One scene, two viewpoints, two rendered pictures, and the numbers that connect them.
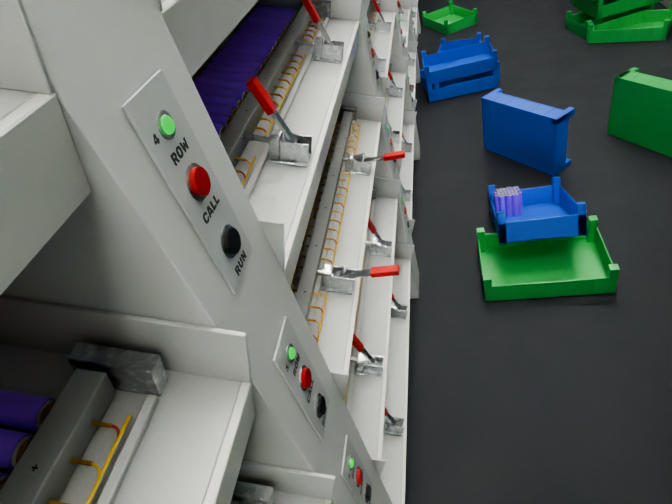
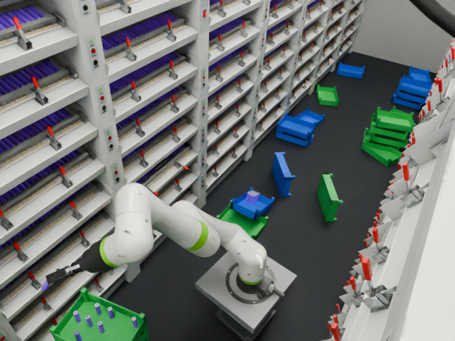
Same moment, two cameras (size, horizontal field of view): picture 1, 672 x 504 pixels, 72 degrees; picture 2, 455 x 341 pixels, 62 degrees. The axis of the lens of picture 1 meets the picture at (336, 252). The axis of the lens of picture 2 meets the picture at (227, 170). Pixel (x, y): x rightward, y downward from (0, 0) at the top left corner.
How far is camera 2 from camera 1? 155 cm
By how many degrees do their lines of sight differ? 7
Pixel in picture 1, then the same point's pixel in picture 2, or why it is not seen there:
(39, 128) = (102, 167)
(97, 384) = (95, 187)
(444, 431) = (171, 250)
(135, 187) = (108, 172)
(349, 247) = (156, 185)
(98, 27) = (112, 158)
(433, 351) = not seen: hidden behind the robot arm
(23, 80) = (103, 163)
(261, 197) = (132, 170)
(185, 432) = (101, 197)
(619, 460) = not seen: hidden behind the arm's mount
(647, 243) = (279, 235)
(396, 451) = not seen: hidden behind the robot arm
